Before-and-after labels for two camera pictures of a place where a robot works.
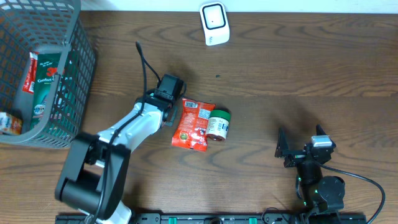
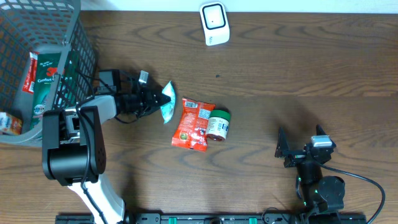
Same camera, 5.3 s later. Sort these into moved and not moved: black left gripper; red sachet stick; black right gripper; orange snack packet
Moved: black left gripper
Not moved: black right gripper; orange snack packet; red sachet stick
